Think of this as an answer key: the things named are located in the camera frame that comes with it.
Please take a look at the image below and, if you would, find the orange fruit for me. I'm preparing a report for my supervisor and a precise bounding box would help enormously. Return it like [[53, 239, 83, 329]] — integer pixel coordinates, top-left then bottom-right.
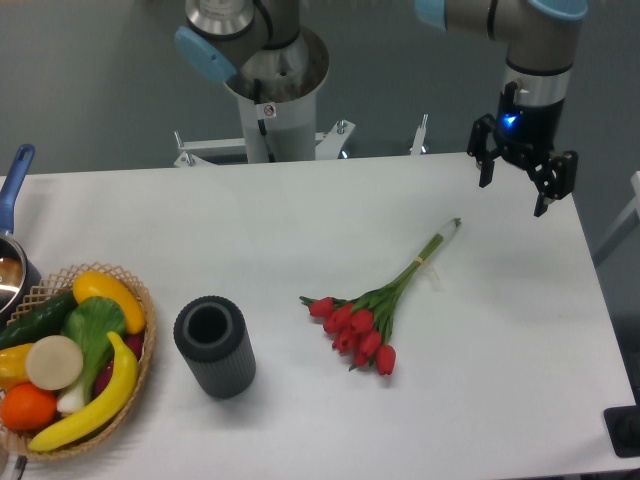
[[1, 383, 57, 432]]

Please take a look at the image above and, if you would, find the yellow bell pepper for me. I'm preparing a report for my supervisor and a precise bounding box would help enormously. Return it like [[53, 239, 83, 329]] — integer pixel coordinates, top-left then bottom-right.
[[0, 343, 33, 391]]

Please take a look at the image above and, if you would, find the black cable on pedestal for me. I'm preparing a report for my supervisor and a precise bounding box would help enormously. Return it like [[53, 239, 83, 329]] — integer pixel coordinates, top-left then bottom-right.
[[252, 78, 276, 164]]

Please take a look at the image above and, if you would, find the dark grey ribbed vase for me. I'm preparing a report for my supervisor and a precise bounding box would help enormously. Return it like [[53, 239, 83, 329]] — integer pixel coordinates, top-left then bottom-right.
[[173, 295, 256, 399]]

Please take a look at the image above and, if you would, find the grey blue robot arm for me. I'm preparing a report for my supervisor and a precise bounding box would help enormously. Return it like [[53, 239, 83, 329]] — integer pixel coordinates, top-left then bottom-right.
[[174, 1, 588, 215]]

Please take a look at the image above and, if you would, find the purple red vegetable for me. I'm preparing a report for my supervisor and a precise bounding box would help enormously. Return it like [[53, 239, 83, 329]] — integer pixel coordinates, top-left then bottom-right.
[[93, 334, 144, 397]]

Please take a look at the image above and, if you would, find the yellow banana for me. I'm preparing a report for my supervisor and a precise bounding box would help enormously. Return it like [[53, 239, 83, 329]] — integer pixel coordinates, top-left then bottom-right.
[[28, 331, 138, 453]]

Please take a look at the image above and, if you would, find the green cucumber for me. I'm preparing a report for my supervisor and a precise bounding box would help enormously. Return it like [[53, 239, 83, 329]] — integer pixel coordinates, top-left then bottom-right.
[[1, 291, 77, 350]]

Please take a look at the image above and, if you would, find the woven wicker basket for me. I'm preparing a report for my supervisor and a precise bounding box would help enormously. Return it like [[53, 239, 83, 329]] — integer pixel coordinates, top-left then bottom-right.
[[1, 262, 157, 461]]

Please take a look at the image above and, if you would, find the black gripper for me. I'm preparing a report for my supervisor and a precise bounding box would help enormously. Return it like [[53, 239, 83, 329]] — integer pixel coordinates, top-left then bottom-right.
[[467, 81, 579, 217]]

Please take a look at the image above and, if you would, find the green bok choy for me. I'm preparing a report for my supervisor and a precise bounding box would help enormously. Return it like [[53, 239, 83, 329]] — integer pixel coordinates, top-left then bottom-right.
[[57, 296, 126, 416]]

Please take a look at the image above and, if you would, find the red tulip bouquet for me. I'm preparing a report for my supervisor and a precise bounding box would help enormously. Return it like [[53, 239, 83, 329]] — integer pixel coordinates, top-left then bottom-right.
[[299, 217, 462, 376]]

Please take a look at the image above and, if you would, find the white metal base frame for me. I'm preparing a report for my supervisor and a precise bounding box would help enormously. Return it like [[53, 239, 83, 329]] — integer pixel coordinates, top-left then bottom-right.
[[173, 113, 430, 168]]

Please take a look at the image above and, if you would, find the white furniture part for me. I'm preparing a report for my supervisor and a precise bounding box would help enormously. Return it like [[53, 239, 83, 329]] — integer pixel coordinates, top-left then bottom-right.
[[592, 171, 639, 268]]

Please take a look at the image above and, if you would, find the beige round disc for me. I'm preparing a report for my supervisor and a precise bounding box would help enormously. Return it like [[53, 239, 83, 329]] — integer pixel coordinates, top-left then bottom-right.
[[25, 335, 84, 391]]

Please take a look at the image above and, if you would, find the blue handled saucepan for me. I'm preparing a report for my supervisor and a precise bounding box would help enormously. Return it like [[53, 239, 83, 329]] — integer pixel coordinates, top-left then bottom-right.
[[1, 144, 41, 329]]

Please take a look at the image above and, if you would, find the yellow squash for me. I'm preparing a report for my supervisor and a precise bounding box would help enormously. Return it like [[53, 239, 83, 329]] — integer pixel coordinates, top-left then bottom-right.
[[72, 270, 146, 335]]

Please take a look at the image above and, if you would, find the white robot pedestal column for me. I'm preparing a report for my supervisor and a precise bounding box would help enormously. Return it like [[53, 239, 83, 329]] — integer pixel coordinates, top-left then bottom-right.
[[226, 26, 329, 164]]

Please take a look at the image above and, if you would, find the black device at edge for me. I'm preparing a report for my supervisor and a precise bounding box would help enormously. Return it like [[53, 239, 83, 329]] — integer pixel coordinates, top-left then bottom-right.
[[603, 405, 639, 458]]

